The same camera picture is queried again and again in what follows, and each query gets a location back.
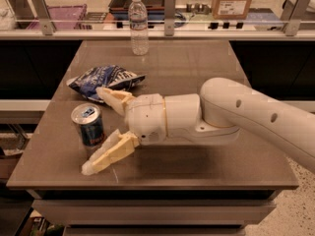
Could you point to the right metal rail bracket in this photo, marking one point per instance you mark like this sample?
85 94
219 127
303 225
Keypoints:
293 23

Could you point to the blue chip bag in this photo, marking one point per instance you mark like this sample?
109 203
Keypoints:
110 76

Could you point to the middle metal rail bracket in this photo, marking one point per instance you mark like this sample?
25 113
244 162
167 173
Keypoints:
169 12

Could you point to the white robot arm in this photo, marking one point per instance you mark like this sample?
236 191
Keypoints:
214 116

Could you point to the red bull can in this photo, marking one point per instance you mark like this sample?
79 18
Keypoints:
88 121

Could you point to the cardboard box with label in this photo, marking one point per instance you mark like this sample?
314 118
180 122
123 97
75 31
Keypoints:
230 9

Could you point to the metal rail bracket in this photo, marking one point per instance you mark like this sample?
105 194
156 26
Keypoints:
293 23
46 25
169 12

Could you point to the purple plastic tray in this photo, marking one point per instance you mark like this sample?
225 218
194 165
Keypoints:
62 17

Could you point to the left metal rail bracket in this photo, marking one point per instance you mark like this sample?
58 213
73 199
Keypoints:
46 25

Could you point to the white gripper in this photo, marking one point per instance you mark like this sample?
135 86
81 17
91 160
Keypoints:
147 118

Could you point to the clear plastic water bottle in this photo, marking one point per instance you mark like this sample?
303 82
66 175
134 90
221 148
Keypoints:
138 23

